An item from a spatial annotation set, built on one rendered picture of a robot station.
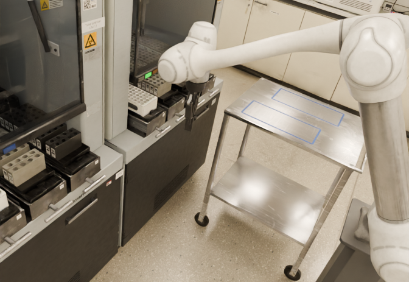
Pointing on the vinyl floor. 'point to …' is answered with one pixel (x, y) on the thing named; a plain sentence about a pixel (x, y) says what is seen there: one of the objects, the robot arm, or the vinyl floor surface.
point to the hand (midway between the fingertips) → (189, 122)
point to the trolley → (306, 212)
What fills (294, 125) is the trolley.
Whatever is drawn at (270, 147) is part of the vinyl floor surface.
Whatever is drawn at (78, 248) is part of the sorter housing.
